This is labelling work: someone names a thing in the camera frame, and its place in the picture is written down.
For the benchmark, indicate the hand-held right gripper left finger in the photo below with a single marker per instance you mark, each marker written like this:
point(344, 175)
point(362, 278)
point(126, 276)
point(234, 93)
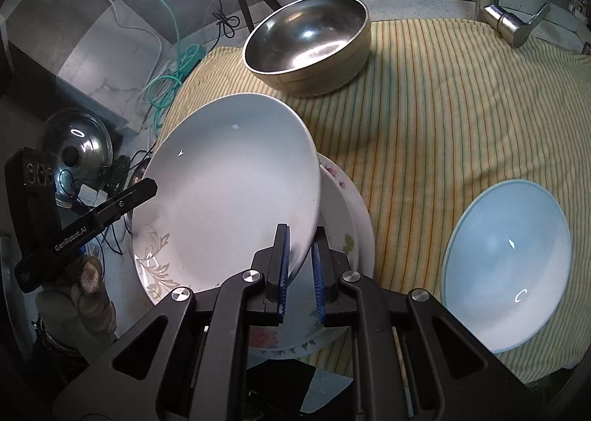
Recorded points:
point(284, 264)

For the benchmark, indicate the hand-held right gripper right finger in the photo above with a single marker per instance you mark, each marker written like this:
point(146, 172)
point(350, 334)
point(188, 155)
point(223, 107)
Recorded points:
point(318, 273)

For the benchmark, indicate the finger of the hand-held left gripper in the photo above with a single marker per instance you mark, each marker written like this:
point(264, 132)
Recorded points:
point(124, 201)

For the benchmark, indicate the small floral dish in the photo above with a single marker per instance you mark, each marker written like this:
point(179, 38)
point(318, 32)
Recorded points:
point(339, 217)

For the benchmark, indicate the large pink floral plate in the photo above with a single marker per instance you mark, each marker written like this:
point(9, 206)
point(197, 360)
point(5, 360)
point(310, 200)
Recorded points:
point(367, 236)

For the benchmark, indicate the white plate with leaf print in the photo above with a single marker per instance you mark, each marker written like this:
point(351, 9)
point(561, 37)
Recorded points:
point(221, 180)

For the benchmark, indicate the light blue bowl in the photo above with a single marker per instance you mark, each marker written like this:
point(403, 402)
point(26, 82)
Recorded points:
point(498, 273)

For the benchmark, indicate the steel bowl with gold outside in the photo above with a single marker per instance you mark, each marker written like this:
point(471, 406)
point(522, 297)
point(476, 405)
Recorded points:
point(304, 33)

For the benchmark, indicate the person's left hand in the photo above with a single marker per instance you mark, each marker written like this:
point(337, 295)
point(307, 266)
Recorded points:
point(92, 301)

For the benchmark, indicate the steel pot lid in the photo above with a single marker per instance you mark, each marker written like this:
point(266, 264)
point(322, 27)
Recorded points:
point(87, 144)

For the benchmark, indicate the teal round power strip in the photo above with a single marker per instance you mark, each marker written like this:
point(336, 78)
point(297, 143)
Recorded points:
point(191, 58)

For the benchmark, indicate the yellow striped towel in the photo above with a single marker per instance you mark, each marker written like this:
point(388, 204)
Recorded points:
point(415, 134)

